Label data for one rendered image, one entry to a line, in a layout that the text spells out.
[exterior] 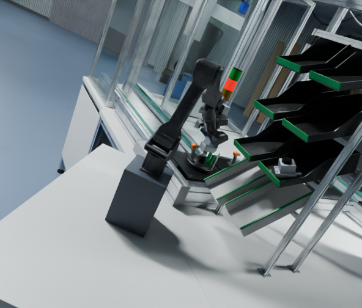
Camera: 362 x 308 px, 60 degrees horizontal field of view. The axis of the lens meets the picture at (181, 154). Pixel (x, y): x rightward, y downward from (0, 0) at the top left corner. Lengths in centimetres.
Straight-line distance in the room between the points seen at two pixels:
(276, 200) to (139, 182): 48
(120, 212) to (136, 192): 9
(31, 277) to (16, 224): 18
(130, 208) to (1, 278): 39
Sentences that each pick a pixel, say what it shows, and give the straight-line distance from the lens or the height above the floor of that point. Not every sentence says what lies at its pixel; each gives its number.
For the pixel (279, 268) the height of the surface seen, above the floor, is 86.
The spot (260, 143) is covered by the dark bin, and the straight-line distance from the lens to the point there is 120.
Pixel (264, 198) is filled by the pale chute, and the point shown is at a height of 109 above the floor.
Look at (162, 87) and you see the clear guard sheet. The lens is 271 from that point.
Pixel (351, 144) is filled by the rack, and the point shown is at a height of 139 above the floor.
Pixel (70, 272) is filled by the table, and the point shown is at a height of 86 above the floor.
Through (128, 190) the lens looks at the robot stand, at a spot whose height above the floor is 100.
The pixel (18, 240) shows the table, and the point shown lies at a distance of 93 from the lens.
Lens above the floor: 150
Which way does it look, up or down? 21 degrees down
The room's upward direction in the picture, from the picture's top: 25 degrees clockwise
